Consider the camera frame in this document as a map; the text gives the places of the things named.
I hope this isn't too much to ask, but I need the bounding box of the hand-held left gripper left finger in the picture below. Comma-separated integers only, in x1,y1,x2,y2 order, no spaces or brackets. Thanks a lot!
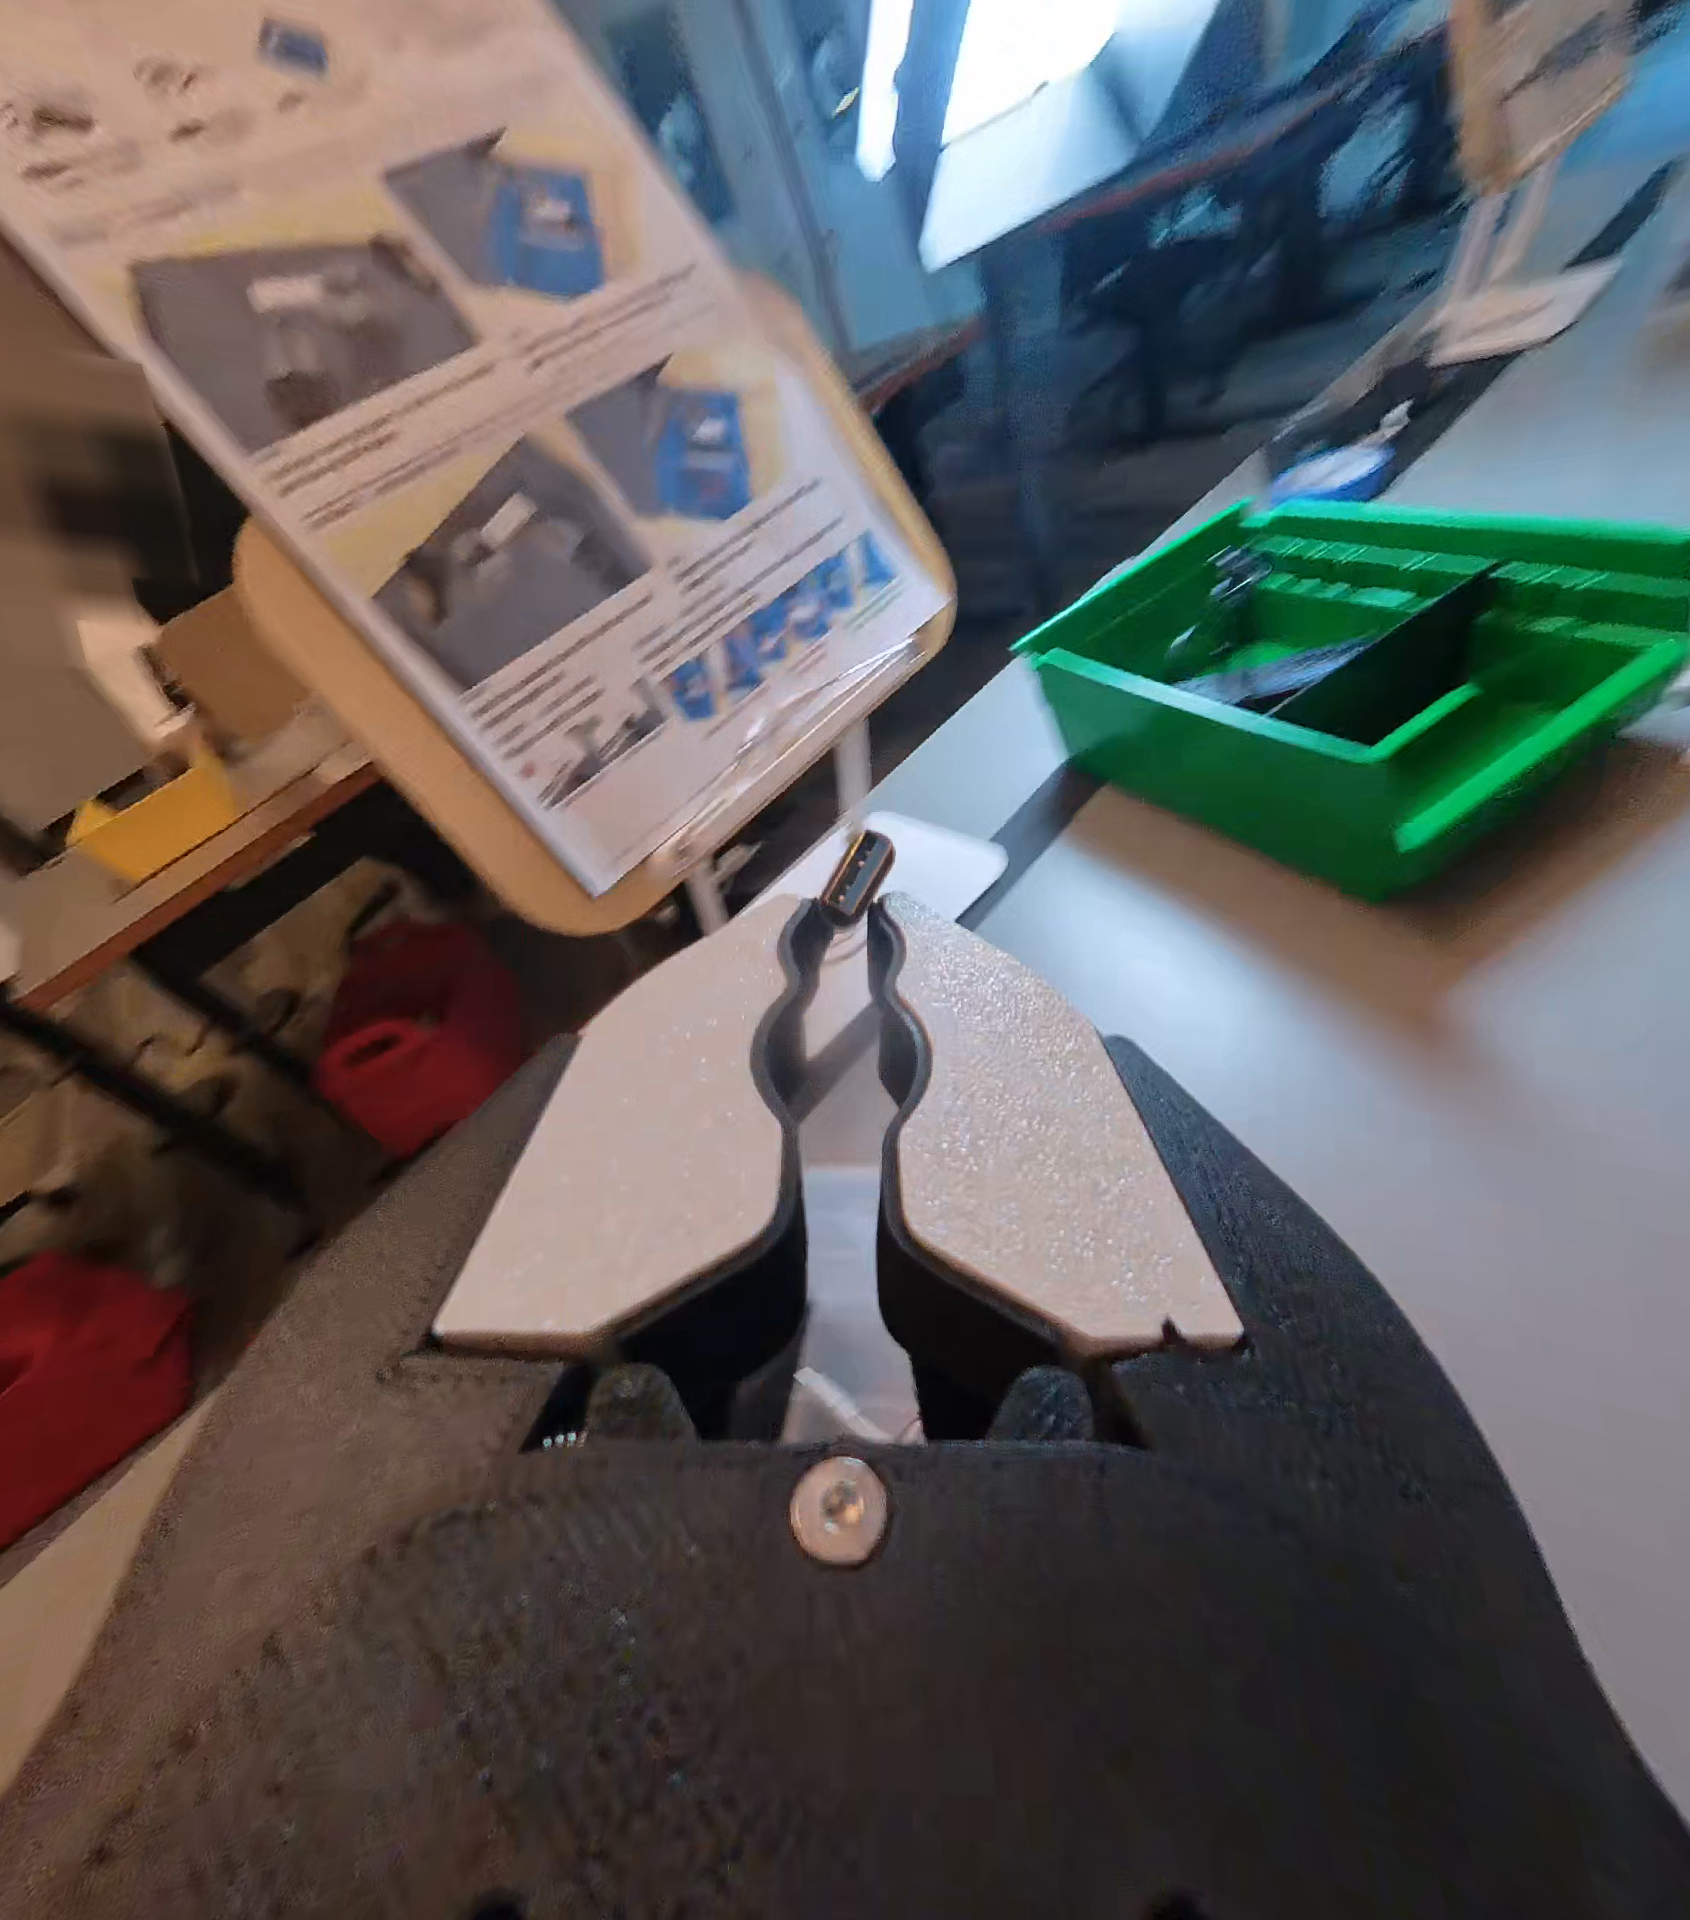
428,892,828,1442

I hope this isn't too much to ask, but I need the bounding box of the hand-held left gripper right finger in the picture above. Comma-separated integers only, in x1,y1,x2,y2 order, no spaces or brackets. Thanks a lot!
867,892,1248,1442

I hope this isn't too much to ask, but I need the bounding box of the usb plug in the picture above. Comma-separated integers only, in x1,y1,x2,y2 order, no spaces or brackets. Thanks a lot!
818,832,901,919

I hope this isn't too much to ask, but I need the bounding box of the green plastic bin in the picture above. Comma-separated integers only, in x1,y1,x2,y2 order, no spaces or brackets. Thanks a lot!
1010,497,1690,906

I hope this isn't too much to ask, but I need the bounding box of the small red plastic container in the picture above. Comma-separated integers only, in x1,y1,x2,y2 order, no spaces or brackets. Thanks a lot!
321,918,532,1157

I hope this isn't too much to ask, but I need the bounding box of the yellow box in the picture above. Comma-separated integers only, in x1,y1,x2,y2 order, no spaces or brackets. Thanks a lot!
65,742,248,888

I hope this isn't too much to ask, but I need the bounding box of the pale wooden board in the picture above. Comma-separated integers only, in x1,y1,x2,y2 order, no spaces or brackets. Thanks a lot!
230,276,964,939

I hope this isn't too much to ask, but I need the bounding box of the black divider panel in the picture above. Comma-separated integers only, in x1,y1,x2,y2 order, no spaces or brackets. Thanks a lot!
1311,562,1509,743

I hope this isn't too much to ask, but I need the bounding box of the large red plastic container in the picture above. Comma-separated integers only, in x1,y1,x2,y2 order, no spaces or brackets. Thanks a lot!
0,1252,195,1583

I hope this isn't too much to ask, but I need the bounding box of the instruction sheet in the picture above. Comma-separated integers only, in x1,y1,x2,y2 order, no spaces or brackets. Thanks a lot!
0,0,956,900

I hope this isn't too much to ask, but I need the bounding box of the blue and white cloth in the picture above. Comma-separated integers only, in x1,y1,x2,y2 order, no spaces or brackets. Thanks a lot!
1264,404,1418,503

